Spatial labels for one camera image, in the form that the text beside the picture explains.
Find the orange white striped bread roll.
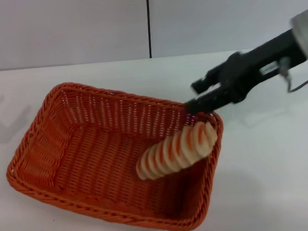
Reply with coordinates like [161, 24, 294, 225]
[132, 120, 221, 182]

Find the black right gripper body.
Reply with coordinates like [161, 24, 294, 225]
[216, 27, 308, 105]

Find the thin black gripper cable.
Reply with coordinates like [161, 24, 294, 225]
[278, 55, 308, 94]

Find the orange woven plastic basket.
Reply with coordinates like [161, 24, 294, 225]
[0, 72, 231, 231]

